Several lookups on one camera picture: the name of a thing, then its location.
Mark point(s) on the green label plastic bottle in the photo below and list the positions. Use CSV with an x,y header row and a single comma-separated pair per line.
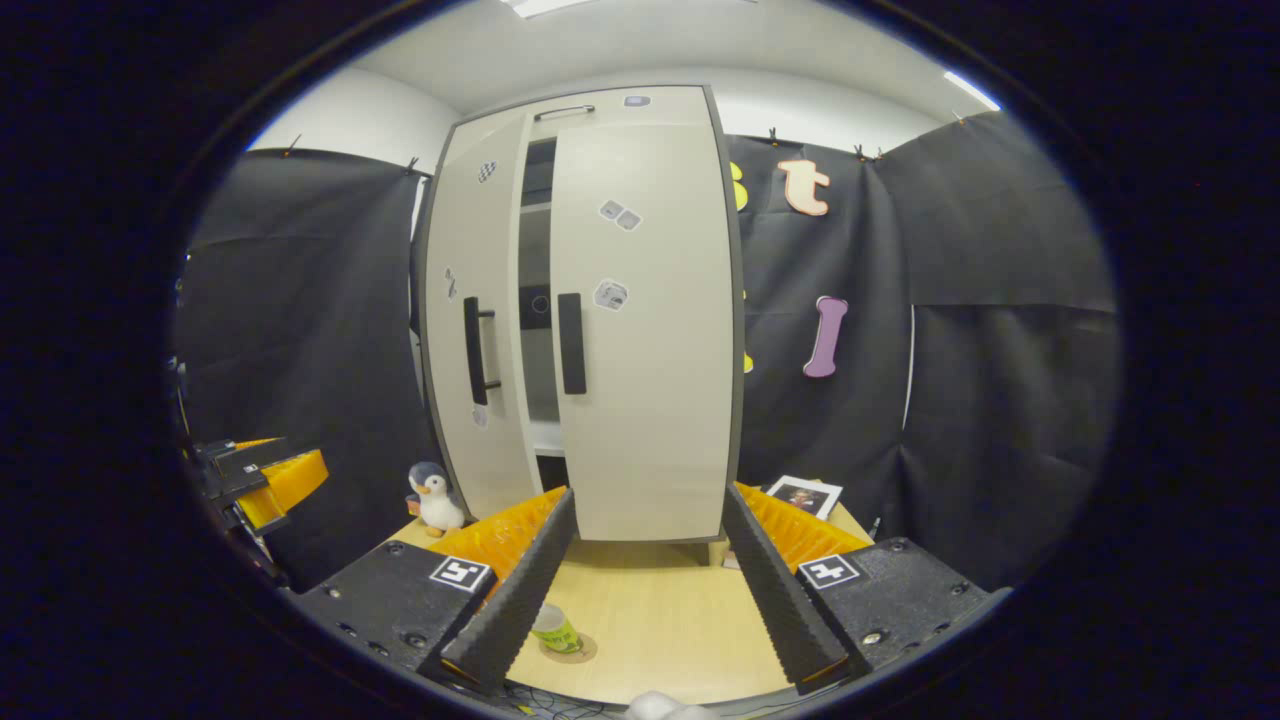
x,y
558,630

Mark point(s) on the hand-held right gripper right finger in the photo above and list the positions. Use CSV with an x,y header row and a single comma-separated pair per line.
x,y
780,600

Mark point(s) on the ceiling light panel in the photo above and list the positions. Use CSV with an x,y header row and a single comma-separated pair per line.
x,y
545,6

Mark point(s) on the black backdrop cloth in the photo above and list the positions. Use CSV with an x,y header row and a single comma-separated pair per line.
x,y
300,300

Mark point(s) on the white and grey cabinet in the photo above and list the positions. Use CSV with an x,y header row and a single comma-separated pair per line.
x,y
538,370

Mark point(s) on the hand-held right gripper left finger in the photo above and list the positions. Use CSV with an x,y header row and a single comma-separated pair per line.
x,y
515,600

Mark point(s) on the penguin plush toy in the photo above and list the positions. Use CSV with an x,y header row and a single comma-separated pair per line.
x,y
437,500

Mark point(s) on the white cabinet shelf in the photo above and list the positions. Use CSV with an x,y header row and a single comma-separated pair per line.
x,y
545,437

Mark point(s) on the white portrait cover book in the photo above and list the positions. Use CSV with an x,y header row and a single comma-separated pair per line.
x,y
805,497

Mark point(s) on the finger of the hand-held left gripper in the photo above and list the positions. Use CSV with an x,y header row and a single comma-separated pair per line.
x,y
220,450
290,480

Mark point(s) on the white cabinet door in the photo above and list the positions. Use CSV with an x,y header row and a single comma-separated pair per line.
x,y
475,250
650,420

